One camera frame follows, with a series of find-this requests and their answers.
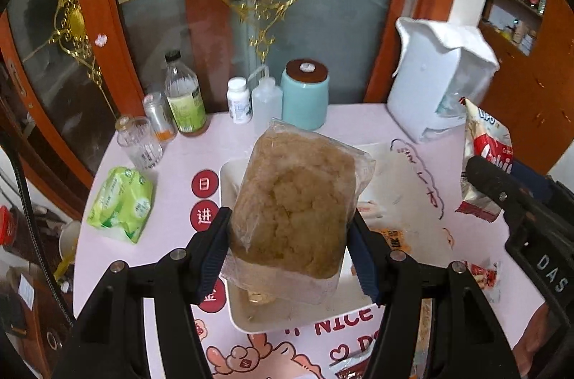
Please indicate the teal canister brown lid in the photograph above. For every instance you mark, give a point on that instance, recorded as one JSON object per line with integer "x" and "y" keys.
{"x": 305, "y": 101}

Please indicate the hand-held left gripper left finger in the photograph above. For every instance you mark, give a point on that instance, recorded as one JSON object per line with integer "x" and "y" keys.
{"x": 215, "y": 258}

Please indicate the small metal can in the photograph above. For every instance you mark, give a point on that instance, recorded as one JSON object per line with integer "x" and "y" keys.
{"x": 157, "y": 114}

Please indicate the white plastic storage box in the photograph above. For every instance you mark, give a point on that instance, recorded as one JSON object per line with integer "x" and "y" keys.
{"x": 269, "y": 318}

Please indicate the red white cookie packet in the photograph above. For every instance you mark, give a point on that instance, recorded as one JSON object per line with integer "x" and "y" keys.
{"x": 486, "y": 137}

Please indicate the red lidded jar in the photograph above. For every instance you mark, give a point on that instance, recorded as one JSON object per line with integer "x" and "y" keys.
{"x": 5, "y": 226}

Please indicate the wooden shelf cabinet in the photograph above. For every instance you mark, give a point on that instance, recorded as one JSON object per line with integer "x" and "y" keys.
{"x": 529, "y": 92}

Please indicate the white pill bottle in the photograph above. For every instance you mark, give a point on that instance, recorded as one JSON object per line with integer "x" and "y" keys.
{"x": 238, "y": 103}

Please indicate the dark brown candy packet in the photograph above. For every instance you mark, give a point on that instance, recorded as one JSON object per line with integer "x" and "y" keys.
{"x": 354, "y": 372}

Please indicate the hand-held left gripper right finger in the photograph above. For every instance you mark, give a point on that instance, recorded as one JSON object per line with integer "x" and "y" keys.
{"x": 365, "y": 267}

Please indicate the person's right hand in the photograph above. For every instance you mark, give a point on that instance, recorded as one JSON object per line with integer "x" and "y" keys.
{"x": 536, "y": 338}

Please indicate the red white pastry packet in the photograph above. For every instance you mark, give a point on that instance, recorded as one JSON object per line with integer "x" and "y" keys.
{"x": 482, "y": 276}

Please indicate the green tissue packet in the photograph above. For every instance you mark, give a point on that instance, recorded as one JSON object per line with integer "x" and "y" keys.
{"x": 119, "y": 204}

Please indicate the clear squeeze wash bottle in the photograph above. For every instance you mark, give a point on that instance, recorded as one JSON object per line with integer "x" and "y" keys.
{"x": 267, "y": 101}

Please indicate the glass bottle green label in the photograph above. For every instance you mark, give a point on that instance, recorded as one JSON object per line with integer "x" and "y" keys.
{"x": 186, "y": 110}

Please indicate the small gold door ornament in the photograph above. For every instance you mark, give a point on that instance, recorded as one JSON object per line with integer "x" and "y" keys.
{"x": 74, "y": 20}

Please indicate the ribbed glass cup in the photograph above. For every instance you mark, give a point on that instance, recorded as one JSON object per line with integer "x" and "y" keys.
{"x": 141, "y": 146}

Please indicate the bagged brown bread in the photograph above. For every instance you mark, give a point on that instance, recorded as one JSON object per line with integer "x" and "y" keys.
{"x": 291, "y": 199}

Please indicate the wooden framed glass door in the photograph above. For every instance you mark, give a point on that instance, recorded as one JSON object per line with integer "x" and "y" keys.
{"x": 349, "y": 25}
{"x": 45, "y": 92}

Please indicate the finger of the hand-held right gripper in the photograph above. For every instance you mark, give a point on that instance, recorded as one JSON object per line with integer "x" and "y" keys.
{"x": 493, "y": 186}
{"x": 533, "y": 184}

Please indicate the yellow ball biscuit packet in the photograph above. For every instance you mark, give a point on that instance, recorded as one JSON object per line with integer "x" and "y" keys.
{"x": 393, "y": 239}

